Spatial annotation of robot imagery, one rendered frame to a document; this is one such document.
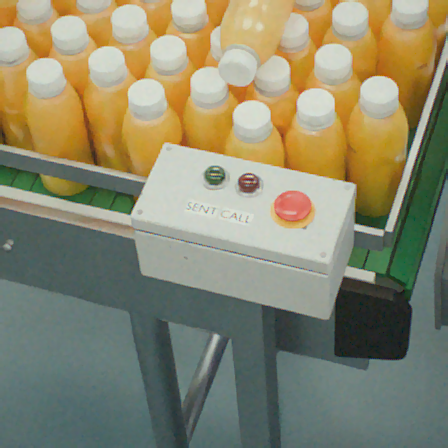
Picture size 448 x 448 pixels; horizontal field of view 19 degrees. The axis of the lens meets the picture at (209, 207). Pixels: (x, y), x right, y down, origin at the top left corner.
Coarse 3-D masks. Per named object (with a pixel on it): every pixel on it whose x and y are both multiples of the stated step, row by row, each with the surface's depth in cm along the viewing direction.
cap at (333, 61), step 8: (320, 48) 141; (328, 48) 141; (336, 48) 141; (344, 48) 141; (320, 56) 141; (328, 56) 141; (336, 56) 141; (344, 56) 140; (320, 64) 140; (328, 64) 140; (336, 64) 140; (344, 64) 140; (320, 72) 141; (328, 72) 140; (336, 72) 140; (344, 72) 140
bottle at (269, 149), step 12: (276, 132) 139; (228, 144) 139; (240, 144) 137; (252, 144) 137; (264, 144) 137; (276, 144) 138; (240, 156) 138; (252, 156) 137; (264, 156) 138; (276, 156) 139
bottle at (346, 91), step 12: (312, 72) 143; (312, 84) 143; (324, 84) 142; (336, 84) 141; (348, 84) 142; (360, 84) 144; (336, 96) 142; (348, 96) 142; (336, 108) 143; (348, 108) 143
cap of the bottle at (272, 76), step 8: (272, 56) 141; (264, 64) 140; (272, 64) 140; (280, 64) 140; (256, 72) 140; (264, 72) 140; (272, 72) 140; (280, 72) 140; (288, 72) 140; (256, 80) 140; (264, 80) 139; (272, 80) 139; (280, 80) 139; (264, 88) 140; (272, 88) 140; (280, 88) 140
